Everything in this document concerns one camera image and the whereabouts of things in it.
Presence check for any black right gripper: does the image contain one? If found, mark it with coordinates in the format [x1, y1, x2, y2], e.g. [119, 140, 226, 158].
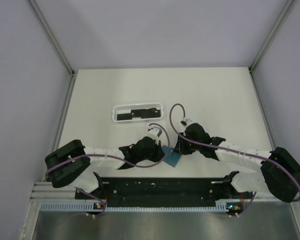
[173, 132, 202, 155]

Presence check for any blue leather card holder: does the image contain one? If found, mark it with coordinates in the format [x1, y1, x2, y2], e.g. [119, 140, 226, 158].
[162, 145, 181, 168]

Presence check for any black card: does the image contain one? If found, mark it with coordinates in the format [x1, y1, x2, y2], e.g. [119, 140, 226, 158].
[116, 112, 133, 121]
[131, 107, 161, 119]

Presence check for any white plastic basket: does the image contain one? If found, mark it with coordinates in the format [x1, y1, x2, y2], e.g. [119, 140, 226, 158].
[112, 102, 164, 124]

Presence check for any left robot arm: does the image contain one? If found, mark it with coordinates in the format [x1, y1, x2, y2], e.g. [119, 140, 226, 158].
[44, 136, 165, 199]

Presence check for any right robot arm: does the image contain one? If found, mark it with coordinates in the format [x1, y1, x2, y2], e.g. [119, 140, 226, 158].
[174, 120, 300, 203]

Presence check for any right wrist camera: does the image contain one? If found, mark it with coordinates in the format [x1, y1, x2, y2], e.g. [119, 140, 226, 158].
[180, 117, 192, 126]

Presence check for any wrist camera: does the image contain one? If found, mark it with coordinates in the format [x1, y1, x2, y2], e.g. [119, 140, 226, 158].
[147, 125, 163, 144]
[180, 117, 192, 126]

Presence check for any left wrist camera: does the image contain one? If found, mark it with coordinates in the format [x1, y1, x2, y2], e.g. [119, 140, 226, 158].
[147, 125, 163, 144]

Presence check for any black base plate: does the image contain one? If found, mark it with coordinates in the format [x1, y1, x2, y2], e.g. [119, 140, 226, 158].
[75, 177, 253, 208]

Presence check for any grey slotted cable duct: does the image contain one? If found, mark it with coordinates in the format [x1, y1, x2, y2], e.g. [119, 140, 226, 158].
[40, 201, 243, 213]

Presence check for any right aluminium frame post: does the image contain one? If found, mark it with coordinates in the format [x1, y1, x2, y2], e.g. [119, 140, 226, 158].
[248, 0, 297, 73]

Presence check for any aluminium frame post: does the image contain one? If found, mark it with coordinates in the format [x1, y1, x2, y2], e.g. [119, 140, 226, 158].
[248, 0, 297, 73]
[27, 0, 77, 76]

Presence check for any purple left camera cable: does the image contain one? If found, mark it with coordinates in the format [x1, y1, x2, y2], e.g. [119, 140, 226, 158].
[44, 122, 169, 178]

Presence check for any aluminium front rail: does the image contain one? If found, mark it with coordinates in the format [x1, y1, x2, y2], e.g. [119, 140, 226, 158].
[29, 181, 78, 202]

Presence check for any left aluminium frame post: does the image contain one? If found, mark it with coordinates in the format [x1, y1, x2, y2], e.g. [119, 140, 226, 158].
[27, 0, 77, 76]

